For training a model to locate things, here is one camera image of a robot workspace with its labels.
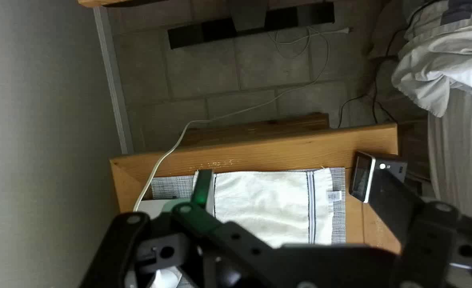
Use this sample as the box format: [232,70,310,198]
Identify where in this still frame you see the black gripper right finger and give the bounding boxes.
[372,174,472,288]

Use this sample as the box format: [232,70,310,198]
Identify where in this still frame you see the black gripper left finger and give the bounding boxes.
[80,169,232,288]

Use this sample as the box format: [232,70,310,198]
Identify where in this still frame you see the black alarm clock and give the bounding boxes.
[348,150,409,204]

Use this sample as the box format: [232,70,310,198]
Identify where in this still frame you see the white towel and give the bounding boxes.
[208,166,339,249]

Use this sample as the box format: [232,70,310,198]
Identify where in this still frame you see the white baseboard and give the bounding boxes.
[91,4,136,156]

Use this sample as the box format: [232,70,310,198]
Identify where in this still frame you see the wooden nightstand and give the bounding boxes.
[108,110,401,254]

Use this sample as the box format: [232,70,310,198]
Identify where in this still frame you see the blue plaid blanket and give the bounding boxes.
[440,0,472,25]

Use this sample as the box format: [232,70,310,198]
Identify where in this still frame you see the white iron cable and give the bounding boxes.
[131,92,281,212]

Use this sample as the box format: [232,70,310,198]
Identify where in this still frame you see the black floor cables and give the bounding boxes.
[336,9,424,131]

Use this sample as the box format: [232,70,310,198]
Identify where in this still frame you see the black metal table frame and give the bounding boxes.
[166,0,336,51]

